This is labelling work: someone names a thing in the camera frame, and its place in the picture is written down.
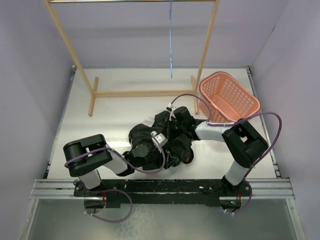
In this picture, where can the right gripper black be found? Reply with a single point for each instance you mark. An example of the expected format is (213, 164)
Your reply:
(170, 135)

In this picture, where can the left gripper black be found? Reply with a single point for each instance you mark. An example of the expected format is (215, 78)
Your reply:
(169, 158)

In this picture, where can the dark pinstriped shirt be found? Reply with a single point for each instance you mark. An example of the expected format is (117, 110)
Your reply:
(140, 139)

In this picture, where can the light blue wire hanger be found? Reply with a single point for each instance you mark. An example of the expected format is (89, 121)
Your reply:
(170, 39)

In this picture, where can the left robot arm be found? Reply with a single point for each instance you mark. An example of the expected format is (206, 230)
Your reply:
(84, 156)

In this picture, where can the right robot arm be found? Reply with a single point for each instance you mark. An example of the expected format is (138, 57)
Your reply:
(243, 141)

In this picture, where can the pink plastic basket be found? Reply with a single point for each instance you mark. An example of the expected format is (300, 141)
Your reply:
(227, 100)

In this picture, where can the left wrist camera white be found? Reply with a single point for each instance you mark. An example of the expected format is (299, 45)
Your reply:
(158, 139)

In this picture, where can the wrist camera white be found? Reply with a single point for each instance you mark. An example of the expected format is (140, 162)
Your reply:
(171, 108)
(158, 139)

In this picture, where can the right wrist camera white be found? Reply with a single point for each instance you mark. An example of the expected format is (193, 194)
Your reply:
(171, 108)

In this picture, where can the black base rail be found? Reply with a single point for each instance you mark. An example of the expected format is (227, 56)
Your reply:
(209, 192)

